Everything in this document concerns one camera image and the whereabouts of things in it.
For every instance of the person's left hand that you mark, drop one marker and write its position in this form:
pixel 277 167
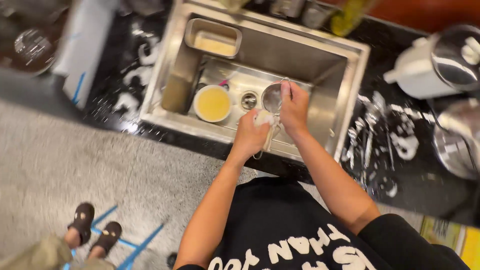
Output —
pixel 247 135

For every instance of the person's right hand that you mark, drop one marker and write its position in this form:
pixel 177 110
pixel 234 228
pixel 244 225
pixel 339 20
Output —
pixel 296 110

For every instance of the person's left fingers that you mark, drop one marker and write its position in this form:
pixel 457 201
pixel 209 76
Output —
pixel 250 115

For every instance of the pale dish sponge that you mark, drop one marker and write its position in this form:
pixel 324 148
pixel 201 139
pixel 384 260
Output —
pixel 268 120

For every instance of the small metal strainer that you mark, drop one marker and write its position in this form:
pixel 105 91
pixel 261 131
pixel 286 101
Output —
pixel 272 98

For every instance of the white bowl with yellow liquid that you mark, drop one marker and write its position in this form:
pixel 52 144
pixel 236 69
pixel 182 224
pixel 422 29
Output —
pixel 212 104

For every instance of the small pink item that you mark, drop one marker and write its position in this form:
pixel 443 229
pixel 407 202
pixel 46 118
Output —
pixel 224 83

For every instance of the stainless steel sink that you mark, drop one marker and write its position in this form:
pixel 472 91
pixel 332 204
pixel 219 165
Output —
pixel 262 48

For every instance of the steel rectangular container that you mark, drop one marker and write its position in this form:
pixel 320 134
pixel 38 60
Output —
pixel 176 93

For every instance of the rectangular steel tray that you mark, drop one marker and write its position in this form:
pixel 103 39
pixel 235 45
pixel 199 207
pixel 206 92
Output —
pixel 213 39

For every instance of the row of steel containers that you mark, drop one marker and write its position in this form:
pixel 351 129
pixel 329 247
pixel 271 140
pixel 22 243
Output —
pixel 300 11

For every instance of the pile of wet steel cutlery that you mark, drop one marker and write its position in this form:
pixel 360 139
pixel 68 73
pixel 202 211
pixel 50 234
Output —
pixel 365 135

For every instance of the person's black printed shirt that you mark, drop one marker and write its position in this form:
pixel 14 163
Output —
pixel 285 228

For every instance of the yellow-green dish soap bottle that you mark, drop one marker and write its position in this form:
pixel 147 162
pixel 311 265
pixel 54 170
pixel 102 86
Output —
pixel 348 17

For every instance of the white rice cooker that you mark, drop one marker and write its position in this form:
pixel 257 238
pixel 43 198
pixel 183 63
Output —
pixel 423 71

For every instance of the white box with blue tape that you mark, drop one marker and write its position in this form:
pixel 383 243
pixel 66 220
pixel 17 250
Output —
pixel 84 45

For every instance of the shiny steel pot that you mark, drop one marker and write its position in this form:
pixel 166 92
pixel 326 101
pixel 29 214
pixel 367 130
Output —
pixel 457 146

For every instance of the dark round pot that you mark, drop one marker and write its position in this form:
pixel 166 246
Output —
pixel 32 48

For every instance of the yellow printed carton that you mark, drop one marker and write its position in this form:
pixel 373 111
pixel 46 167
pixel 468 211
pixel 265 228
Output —
pixel 450 236

